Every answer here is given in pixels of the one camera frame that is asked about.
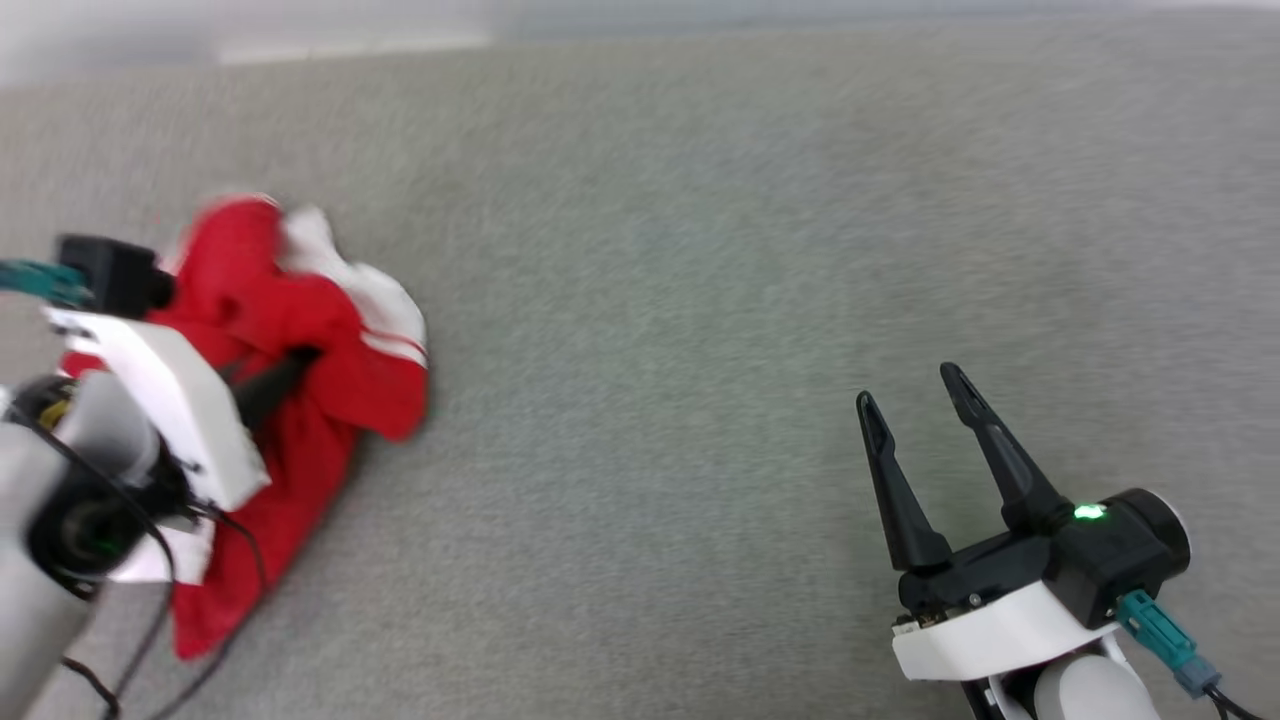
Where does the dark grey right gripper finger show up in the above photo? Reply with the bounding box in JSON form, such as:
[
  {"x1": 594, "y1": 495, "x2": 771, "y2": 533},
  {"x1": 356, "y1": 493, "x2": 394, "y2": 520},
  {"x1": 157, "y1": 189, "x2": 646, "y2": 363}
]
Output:
[
  {"x1": 938, "y1": 362, "x2": 1073, "y2": 533},
  {"x1": 856, "y1": 390, "x2": 953, "y2": 573}
]

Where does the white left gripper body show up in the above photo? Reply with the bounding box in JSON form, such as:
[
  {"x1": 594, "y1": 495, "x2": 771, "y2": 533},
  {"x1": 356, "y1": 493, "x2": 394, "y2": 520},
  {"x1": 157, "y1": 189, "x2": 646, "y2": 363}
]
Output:
[{"x1": 45, "y1": 308, "x2": 273, "y2": 513}]

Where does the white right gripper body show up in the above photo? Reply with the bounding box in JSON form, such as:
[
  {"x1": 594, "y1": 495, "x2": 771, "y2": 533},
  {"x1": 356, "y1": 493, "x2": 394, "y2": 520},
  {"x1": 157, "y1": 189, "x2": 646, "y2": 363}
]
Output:
[{"x1": 890, "y1": 532, "x2": 1126, "y2": 683}]

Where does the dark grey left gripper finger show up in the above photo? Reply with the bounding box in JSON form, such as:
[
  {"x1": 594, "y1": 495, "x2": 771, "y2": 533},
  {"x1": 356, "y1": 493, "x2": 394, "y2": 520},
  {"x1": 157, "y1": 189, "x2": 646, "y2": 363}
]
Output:
[{"x1": 232, "y1": 345, "x2": 323, "y2": 431}]

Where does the red white basketball jersey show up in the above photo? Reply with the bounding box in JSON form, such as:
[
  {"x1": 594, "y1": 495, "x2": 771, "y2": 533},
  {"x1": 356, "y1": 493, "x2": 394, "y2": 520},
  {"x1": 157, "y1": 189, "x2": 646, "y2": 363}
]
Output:
[{"x1": 58, "y1": 193, "x2": 431, "y2": 661}]

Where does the grey fabric sofa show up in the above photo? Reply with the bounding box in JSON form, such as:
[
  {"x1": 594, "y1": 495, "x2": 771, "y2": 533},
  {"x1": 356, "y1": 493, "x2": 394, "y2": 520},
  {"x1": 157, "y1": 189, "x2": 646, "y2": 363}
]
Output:
[{"x1": 0, "y1": 10, "x2": 1280, "y2": 720}]

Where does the teal left camera connector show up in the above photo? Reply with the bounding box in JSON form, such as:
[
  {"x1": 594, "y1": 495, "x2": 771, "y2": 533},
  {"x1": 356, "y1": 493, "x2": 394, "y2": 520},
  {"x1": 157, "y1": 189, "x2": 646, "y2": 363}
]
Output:
[{"x1": 0, "y1": 258, "x2": 93, "y2": 309}]

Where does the teal camera connector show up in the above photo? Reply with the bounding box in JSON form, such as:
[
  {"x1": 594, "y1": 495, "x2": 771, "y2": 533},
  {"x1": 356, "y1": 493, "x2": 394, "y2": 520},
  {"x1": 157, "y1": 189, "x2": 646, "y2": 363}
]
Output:
[
  {"x1": 1115, "y1": 590, "x2": 1223, "y2": 699},
  {"x1": 0, "y1": 258, "x2": 93, "y2": 309}
]

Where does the teal right camera connector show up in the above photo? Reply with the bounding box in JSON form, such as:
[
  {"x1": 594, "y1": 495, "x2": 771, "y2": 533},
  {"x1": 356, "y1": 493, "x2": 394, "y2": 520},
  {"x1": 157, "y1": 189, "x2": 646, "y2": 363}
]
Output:
[{"x1": 1115, "y1": 590, "x2": 1223, "y2": 699}]

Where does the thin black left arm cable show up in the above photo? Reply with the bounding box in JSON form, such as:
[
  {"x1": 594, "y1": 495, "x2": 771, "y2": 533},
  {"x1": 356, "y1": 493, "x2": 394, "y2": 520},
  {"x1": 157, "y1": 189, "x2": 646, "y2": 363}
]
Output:
[
  {"x1": 150, "y1": 505, "x2": 269, "y2": 720},
  {"x1": 5, "y1": 405, "x2": 179, "y2": 720}
]

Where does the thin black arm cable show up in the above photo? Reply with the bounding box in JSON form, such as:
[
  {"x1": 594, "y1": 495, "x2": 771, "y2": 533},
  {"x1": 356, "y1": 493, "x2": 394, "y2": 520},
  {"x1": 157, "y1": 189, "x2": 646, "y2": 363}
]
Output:
[
  {"x1": 5, "y1": 405, "x2": 179, "y2": 720},
  {"x1": 150, "y1": 505, "x2": 269, "y2": 720},
  {"x1": 1205, "y1": 685, "x2": 1269, "y2": 720}
]

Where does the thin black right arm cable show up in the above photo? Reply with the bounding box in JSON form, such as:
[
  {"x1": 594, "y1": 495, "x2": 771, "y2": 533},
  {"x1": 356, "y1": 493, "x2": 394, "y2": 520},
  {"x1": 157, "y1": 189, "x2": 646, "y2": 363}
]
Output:
[{"x1": 1205, "y1": 685, "x2": 1269, "y2": 720}]

